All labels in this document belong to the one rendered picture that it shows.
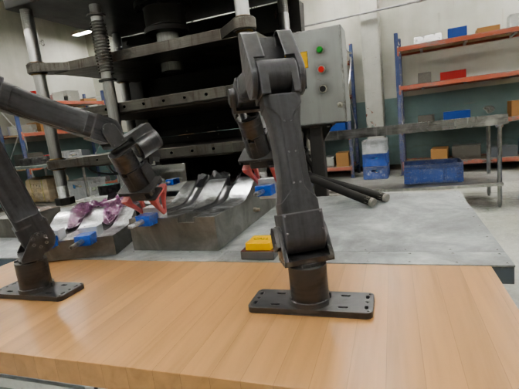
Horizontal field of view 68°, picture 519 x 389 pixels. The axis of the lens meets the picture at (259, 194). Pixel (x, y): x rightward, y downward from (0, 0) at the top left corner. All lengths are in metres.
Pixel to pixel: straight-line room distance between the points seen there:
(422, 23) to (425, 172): 3.61
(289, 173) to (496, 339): 0.36
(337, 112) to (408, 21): 6.00
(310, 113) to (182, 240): 0.94
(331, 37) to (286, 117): 1.14
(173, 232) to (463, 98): 6.82
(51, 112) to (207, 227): 0.43
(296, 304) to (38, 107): 0.65
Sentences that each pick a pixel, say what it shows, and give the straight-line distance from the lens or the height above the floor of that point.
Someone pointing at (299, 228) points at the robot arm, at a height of 0.93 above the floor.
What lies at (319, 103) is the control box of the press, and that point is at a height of 1.16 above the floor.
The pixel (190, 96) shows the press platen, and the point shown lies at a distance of 1.88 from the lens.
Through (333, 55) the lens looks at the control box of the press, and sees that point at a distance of 1.74.
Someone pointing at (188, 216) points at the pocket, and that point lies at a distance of 1.05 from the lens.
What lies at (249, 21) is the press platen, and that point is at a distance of 1.71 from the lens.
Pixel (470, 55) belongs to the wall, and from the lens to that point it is 7.57.
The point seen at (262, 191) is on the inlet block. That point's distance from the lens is 0.98.
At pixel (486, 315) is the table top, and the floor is 0.80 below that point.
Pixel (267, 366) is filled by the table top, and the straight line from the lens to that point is 0.54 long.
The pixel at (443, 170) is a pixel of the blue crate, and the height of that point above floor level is 0.40.
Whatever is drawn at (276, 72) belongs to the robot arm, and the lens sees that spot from 0.65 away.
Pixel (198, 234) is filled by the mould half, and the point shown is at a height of 0.84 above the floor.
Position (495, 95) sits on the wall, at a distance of 7.57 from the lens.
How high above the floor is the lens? 1.10
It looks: 10 degrees down
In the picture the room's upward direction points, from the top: 7 degrees counter-clockwise
